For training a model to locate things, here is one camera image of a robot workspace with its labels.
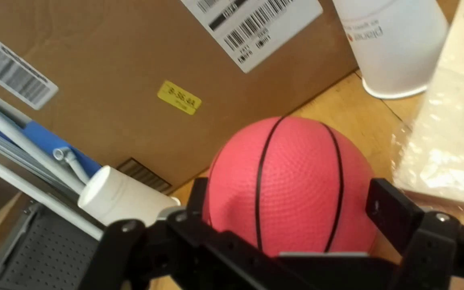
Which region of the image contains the brown cardboard box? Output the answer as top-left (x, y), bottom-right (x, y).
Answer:
top-left (0, 0), bottom-right (356, 190)

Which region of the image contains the white paper cup near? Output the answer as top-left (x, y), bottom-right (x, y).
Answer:
top-left (332, 0), bottom-right (448, 100)

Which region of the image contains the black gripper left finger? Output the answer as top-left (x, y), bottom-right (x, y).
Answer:
top-left (187, 177), bottom-right (209, 219)

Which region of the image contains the pink rubber basketball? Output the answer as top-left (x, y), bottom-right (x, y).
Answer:
top-left (203, 118), bottom-right (375, 256)

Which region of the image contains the white paper cup far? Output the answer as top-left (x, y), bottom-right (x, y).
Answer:
top-left (77, 166), bottom-right (180, 226)

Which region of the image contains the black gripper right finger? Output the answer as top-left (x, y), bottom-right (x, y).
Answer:
top-left (366, 179), bottom-right (424, 253)

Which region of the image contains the white paper cup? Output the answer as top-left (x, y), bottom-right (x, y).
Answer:
top-left (332, 0), bottom-right (448, 100)
top-left (77, 166), bottom-right (180, 226)

